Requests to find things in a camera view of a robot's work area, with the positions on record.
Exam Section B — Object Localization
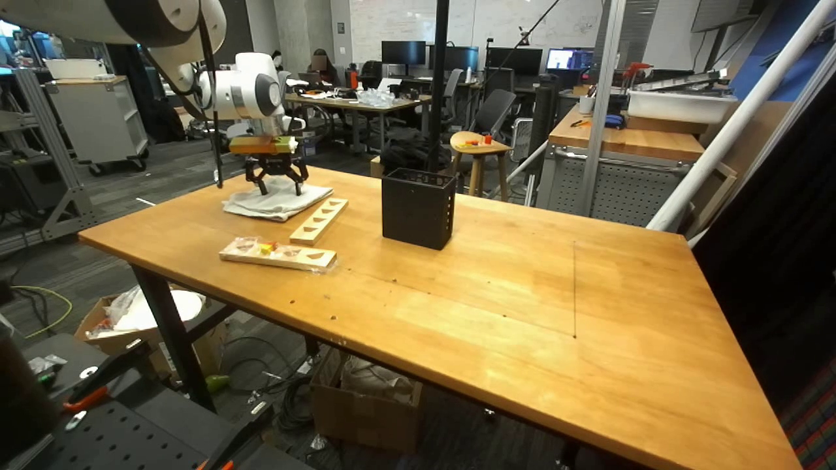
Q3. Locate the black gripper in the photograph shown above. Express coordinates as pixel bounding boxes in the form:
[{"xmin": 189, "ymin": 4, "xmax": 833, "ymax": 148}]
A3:
[{"xmin": 242, "ymin": 150, "xmax": 314, "ymax": 197}]

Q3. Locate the white towel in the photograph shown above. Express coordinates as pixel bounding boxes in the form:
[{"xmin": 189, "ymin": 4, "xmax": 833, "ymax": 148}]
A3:
[{"xmin": 220, "ymin": 176, "xmax": 334, "ymax": 223}]

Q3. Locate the black perforated box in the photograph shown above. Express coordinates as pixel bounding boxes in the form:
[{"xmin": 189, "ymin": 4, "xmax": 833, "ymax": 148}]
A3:
[{"xmin": 380, "ymin": 165, "xmax": 462, "ymax": 253}]

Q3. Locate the cardboard box with white bag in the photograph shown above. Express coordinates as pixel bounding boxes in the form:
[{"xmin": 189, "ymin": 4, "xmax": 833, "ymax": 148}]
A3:
[{"xmin": 70, "ymin": 284, "xmax": 231, "ymax": 383}]

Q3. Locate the plain cardboard box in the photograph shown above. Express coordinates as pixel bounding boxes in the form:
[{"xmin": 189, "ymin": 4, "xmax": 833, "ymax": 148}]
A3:
[{"xmin": 305, "ymin": 350, "xmax": 428, "ymax": 457}]

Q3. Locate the wooden board with triangular slots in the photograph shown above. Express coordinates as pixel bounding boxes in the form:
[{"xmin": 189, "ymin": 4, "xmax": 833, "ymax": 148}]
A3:
[{"xmin": 287, "ymin": 196, "xmax": 351, "ymax": 247}]

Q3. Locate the cluttered office desk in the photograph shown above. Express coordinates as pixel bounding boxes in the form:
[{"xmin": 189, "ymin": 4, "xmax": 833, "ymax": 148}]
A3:
[{"xmin": 284, "ymin": 89, "xmax": 437, "ymax": 157}]

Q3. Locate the seated person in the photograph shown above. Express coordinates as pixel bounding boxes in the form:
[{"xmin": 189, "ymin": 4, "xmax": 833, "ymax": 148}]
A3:
[{"xmin": 297, "ymin": 46, "xmax": 346, "ymax": 92}]

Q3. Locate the white equipment cart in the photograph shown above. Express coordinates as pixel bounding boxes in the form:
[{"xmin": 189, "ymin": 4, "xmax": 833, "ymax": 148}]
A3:
[{"xmin": 43, "ymin": 56, "xmax": 151, "ymax": 174}]

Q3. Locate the round wooden stool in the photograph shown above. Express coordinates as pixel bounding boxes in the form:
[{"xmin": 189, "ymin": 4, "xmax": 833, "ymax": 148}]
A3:
[{"xmin": 446, "ymin": 127, "xmax": 515, "ymax": 200}]

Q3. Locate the dark office chair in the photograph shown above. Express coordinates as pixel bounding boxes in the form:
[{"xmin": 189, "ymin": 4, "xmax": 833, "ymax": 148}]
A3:
[{"xmin": 467, "ymin": 85, "xmax": 521, "ymax": 141}]

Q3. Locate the black perforated platform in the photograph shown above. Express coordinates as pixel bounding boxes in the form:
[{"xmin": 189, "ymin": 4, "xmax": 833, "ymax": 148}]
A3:
[{"xmin": 0, "ymin": 345, "xmax": 308, "ymax": 470}]

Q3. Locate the small lit monitor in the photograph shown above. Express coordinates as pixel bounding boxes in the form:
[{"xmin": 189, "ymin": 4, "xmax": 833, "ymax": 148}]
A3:
[{"xmin": 543, "ymin": 43, "xmax": 602, "ymax": 79}]

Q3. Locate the wooden top workbench with drawers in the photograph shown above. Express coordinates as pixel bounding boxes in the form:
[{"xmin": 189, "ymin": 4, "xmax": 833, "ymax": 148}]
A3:
[{"xmin": 536, "ymin": 101, "xmax": 710, "ymax": 229}]

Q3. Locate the white plastic bin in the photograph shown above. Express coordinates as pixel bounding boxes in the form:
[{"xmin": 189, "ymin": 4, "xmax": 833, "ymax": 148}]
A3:
[{"xmin": 624, "ymin": 84, "xmax": 743, "ymax": 127}]

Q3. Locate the white diagonal pole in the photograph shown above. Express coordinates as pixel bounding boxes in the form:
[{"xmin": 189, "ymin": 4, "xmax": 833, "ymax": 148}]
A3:
[{"xmin": 645, "ymin": 0, "xmax": 836, "ymax": 234}]

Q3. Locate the black curtain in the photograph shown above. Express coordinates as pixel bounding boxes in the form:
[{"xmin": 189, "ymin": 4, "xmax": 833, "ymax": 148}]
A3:
[{"xmin": 690, "ymin": 75, "xmax": 836, "ymax": 414}]

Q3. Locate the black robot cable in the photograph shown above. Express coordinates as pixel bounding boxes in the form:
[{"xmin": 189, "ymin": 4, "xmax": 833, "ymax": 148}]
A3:
[{"xmin": 197, "ymin": 0, "xmax": 227, "ymax": 191}]

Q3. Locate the grey metal frame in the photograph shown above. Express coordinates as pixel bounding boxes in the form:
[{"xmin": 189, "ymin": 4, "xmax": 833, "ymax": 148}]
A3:
[{"xmin": 0, "ymin": 65, "xmax": 99, "ymax": 261}]

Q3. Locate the orange handled clamp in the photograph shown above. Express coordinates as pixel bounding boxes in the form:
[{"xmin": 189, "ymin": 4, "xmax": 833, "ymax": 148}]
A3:
[{"xmin": 61, "ymin": 383, "xmax": 116, "ymax": 414}]

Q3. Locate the silver metal post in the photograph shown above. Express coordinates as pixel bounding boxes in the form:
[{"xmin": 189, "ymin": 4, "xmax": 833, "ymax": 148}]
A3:
[{"xmin": 579, "ymin": 0, "xmax": 629, "ymax": 216}]

